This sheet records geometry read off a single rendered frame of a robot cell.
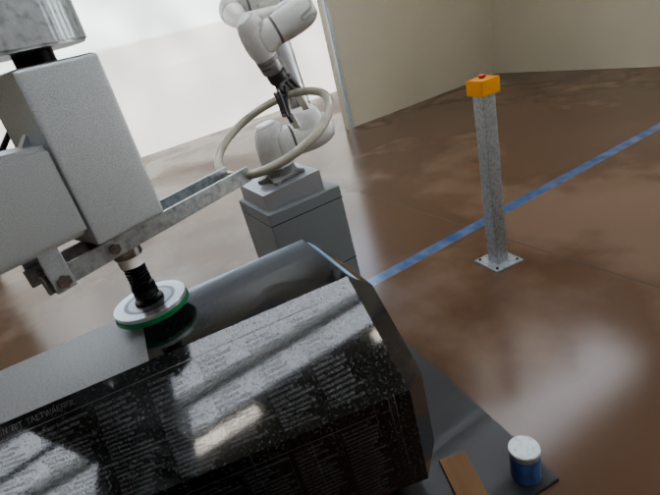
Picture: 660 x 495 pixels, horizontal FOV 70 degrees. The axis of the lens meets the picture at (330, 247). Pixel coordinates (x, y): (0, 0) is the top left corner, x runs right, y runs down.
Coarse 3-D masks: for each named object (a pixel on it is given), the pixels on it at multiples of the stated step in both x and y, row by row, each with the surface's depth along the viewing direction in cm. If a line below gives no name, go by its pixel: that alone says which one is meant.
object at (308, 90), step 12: (288, 96) 182; (324, 96) 165; (264, 108) 186; (240, 120) 185; (324, 120) 154; (228, 132) 183; (312, 132) 152; (228, 144) 181; (300, 144) 151; (216, 156) 173; (288, 156) 150; (216, 168) 167; (264, 168) 152; (276, 168) 151
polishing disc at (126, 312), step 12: (168, 288) 143; (180, 288) 141; (132, 300) 142; (168, 300) 136; (180, 300) 136; (120, 312) 136; (132, 312) 134; (144, 312) 133; (156, 312) 131; (132, 324) 131
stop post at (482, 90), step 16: (480, 80) 236; (496, 80) 236; (480, 96) 237; (480, 112) 244; (480, 128) 249; (496, 128) 248; (480, 144) 254; (496, 144) 252; (480, 160) 259; (496, 160) 255; (480, 176) 264; (496, 176) 259; (496, 192) 263; (496, 208) 266; (496, 224) 270; (496, 240) 274; (496, 256) 279; (512, 256) 285; (496, 272) 275
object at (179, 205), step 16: (208, 176) 156; (224, 176) 161; (240, 176) 153; (176, 192) 148; (192, 192) 152; (208, 192) 144; (224, 192) 149; (176, 208) 136; (192, 208) 140; (144, 224) 129; (160, 224) 133; (112, 240) 123; (128, 240) 126; (144, 240) 130; (64, 256) 125; (80, 256) 117; (96, 256) 120; (112, 256) 123; (32, 272) 119; (80, 272) 117; (48, 288) 112
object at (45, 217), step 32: (0, 160) 100; (32, 160) 103; (0, 192) 99; (32, 192) 104; (64, 192) 109; (0, 224) 100; (32, 224) 105; (64, 224) 110; (0, 256) 101; (32, 256) 106; (64, 288) 113
